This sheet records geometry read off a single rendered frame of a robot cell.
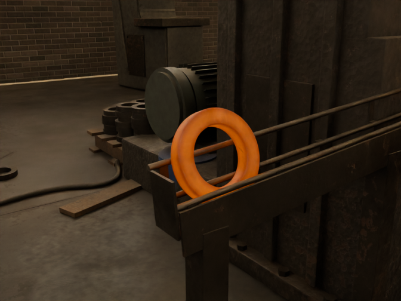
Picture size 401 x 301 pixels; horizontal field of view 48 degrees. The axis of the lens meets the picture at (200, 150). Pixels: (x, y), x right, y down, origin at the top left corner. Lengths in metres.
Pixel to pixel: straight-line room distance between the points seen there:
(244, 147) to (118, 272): 1.03
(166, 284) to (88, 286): 0.28
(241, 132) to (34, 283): 1.15
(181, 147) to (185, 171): 0.04
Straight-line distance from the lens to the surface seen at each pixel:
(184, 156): 0.80
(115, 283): 1.73
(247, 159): 0.87
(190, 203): 0.77
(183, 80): 2.18
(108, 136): 3.11
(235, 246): 1.79
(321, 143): 1.07
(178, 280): 1.72
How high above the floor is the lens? 0.93
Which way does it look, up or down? 17 degrees down
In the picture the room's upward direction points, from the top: straight up
